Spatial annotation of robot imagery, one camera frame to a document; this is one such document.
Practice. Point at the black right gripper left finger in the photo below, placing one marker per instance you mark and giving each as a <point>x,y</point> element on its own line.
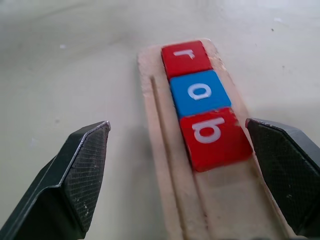
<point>75,175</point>

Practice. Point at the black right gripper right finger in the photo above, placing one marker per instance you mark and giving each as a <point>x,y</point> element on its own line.
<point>287,162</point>

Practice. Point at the red letter block b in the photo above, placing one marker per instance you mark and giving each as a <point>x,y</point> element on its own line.
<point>215,140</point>

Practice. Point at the wooden letter tray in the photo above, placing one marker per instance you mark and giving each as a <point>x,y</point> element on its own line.
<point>225,200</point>

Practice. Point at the blue letter block o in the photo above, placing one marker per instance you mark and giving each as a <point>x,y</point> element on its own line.
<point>200,92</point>

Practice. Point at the red letter block r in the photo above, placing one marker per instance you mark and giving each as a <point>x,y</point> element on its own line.
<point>186,58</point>

